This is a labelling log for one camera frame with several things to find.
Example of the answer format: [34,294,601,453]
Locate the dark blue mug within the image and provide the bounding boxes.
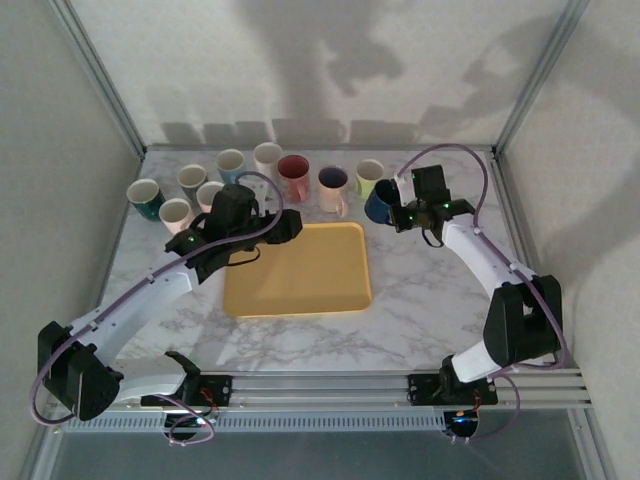
[363,178,401,226]

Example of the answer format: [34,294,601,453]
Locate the light green mug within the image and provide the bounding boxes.
[354,158,386,199]

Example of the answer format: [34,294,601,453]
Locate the pale pink mug purple interior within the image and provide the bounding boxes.
[317,165,350,219]

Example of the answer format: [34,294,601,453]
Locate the light blue mug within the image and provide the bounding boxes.
[215,148,250,187]

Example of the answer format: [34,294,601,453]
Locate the grey mug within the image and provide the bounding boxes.
[177,163,210,200]

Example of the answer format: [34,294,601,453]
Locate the pink floral mug red interior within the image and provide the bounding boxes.
[277,154,311,204]

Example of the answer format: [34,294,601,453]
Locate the light pink ceramic mug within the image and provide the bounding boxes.
[158,197,196,237]

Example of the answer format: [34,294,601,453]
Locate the white faceted mug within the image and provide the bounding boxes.
[252,141,285,181]

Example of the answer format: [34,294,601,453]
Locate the teal patterned mug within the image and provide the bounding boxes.
[126,178,170,222]

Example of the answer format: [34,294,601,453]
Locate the yellow plastic tray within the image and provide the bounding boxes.
[222,222,374,319]

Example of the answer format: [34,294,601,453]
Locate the aluminium table edge rail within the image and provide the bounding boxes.
[142,143,497,153]

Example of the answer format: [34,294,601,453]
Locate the aluminium side rail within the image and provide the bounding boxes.
[487,148,591,374]

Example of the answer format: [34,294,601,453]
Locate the aluminium upright post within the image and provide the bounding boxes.
[47,0,147,157]
[493,0,592,156]

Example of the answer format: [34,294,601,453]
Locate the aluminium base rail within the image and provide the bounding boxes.
[47,368,594,414]

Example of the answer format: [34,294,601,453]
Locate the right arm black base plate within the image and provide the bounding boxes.
[406,372,500,406]

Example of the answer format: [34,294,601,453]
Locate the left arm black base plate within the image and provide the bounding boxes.
[139,373,235,407]

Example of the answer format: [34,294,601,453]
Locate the slotted grey cable duct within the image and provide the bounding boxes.
[62,411,449,435]

